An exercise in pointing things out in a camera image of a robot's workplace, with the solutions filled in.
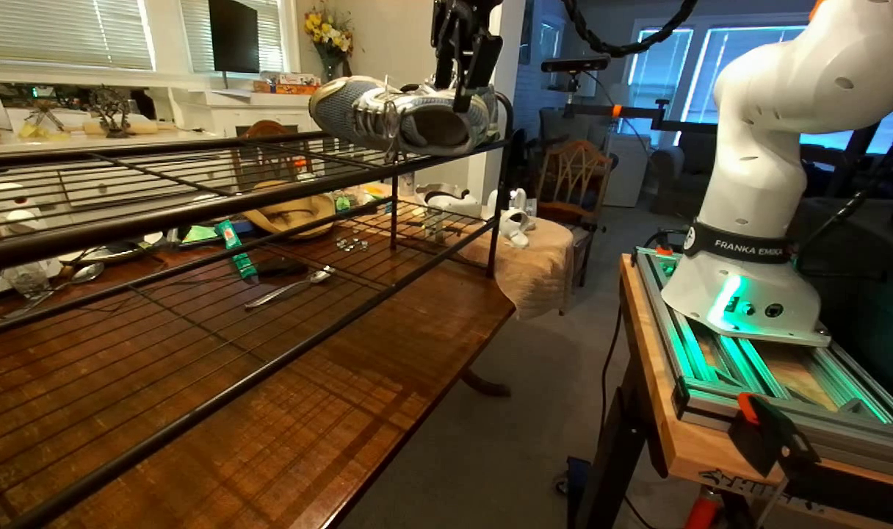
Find white window blind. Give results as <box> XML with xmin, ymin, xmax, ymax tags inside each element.
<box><xmin>0</xmin><ymin>0</ymin><xmax>159</xmax><ymax>72</ymax></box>

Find clear glass pebbles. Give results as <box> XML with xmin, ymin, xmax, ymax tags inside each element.
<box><xmin>332</xmin><ymin>232</ymin><xmax>374</xmax><ymax>256</ymax></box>

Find orange black clamp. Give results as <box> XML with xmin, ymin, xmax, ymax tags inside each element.
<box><xmin>723</xmin><ymin>392</ymin><xmax>824</xmax><ymax>482</ymax></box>

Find silver metal spoon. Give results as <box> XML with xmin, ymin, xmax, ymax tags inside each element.
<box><xmin>242</xmin><ymin>262</ymin><xmax>339</xmax><ymax>316</ymax></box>

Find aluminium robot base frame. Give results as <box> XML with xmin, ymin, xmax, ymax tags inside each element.
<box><xmin>633</xmin><ymin>245</ymin><xmax>893</xmax><ymax>482</ymax></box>

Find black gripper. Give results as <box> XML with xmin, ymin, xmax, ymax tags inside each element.
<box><xmin>429</xmin><ymin>0</ymin><xmax>510</xmax><ymax>116</ymax></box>

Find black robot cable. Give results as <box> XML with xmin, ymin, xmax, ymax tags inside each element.
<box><xmin>562</xmin><ymin>0</ymin><xmax>703</xmax><ymax>60</ymax></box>

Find white sideboard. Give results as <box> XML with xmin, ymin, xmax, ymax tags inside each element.
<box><xmin>0</xmin><ymin>56</ymin><xmax>382</xmax><ymax>141</ymax></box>

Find yellow flowers in vase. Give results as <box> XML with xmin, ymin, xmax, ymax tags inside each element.
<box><xmin>301</xmin><ymin>4</ymin><xmax>358</xmax><ymax>97</ymax></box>

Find wooden dining chair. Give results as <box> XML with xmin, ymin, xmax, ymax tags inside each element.
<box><xmin>533</xmin><ymin>135</ymin><xmax>617</xmax><ymax>289</ymax></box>
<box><xmin>232</xmin><ymin>119</ymin><xmax>316</xmax><ymax>195</ymax></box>

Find black camera on boom stand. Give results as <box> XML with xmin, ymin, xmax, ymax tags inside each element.
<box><xmin>538</xmin><ymin>53</ymin><xmax>692</xmax><ymax>135</ymax></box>

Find small potted plant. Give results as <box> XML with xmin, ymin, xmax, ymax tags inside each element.
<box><xmin>82</xmin><ymin>85</ymin><xmax>138</xmax><ymax>141</ymax></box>

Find blue grey sneaker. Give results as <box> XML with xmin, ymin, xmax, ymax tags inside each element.
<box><xmin>407</xmin><ymin>82</ymin><xmax>514</xmax><ymax>153</ymax></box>
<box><xmin>305</xmin><ymin>75</ymin><xmax>477</xmax><ymax>156</ymax></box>

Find black flat screen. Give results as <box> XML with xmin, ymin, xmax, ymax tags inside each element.
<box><xmin>206</xmin><ymin>0</ymin><xmax>266</xmax><ymax>76</ymax></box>

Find wooden workbench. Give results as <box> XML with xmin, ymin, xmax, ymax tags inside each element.
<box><xmin>573</xmin><ymin>251</ymin><xmax>893</xmax><ymax>529</ymax></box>

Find black metal shoe rack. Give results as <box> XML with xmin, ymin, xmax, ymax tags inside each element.
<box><xmin>0</xmin><ymin>85</ymin><xmax>520</xmax><ymax>529</ymax></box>

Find green tube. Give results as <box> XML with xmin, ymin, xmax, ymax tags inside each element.
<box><xmin>213</xmin><ymin>219</ymin><xmax>263</xmax><ymax>285</ymax></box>

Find beige cloth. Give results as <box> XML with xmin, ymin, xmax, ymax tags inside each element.
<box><xmin>455</xmin><ymin>209</ymin><xmax>582</xmax><ymax>323</ymax></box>

